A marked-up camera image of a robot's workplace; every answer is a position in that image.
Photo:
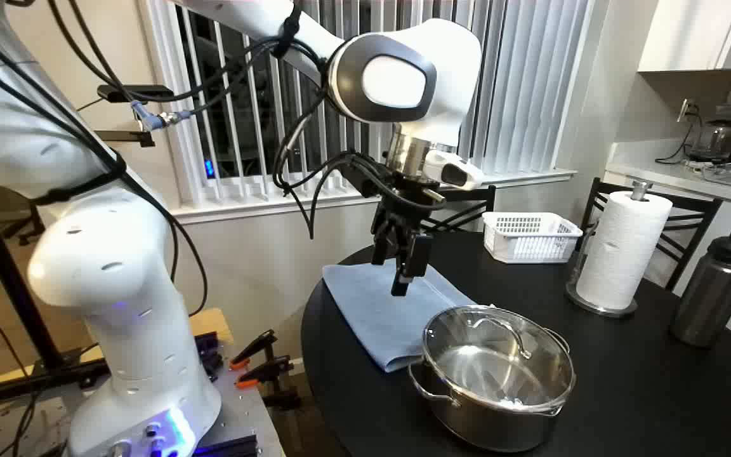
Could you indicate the white vertical window blinds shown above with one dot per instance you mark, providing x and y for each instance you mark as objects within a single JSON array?
[{"x": 518, "y": 84}]

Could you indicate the black tripod stand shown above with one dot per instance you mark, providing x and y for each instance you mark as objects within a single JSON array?
[{"x": 1, "y": 255}]

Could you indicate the stainless steel pot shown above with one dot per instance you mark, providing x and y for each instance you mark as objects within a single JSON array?
[{"x": 484, "y": 428}]

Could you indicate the metal paper towel holder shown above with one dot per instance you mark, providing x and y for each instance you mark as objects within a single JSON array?
[{"x": 640, "y": 189}]

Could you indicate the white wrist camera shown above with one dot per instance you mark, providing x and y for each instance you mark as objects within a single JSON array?
[{"x": 455, "y": 174}]

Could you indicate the wooden board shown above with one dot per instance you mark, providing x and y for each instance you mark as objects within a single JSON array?
[{"x": 209, "y": 320}]

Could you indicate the dark grey water bottle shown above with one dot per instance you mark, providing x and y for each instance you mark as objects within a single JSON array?
[{"x": 711, "y": 293}]

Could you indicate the glass pot lid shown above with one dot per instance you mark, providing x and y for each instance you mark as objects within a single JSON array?
[{"x": 501, "y": 372}]

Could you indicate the white plastic basket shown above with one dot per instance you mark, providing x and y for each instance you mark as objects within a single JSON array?
[{"x": 532, "y": 241}]

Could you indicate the white paper towel roll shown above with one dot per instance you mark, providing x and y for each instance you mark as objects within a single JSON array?
[{"x": 622, "y": 249}]

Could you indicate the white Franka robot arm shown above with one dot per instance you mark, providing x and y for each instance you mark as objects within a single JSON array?
[{"x": 114, "y": 271}]

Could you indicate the round black table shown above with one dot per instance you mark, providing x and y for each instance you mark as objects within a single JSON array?
[{"x": 635, "y": 389}]

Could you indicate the blue cloth towel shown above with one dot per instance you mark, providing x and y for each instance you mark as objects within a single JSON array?
[{"x": 375, "y": 312}]

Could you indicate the white kitchen counter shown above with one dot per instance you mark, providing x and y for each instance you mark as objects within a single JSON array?
[{"x": 660, "y": 174}]

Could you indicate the robot mounting table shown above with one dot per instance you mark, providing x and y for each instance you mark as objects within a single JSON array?
[{"x": 247, "y": 415}]

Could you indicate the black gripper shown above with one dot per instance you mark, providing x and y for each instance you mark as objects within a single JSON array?
[{"x": 407, "y": 212}]

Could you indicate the dark stand mixer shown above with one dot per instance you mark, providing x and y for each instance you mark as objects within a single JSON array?
[{"x": 725, "y": 135}]

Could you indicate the white upper cabinet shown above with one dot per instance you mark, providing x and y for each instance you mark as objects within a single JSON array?
[{"x": 687, "y": 34}]

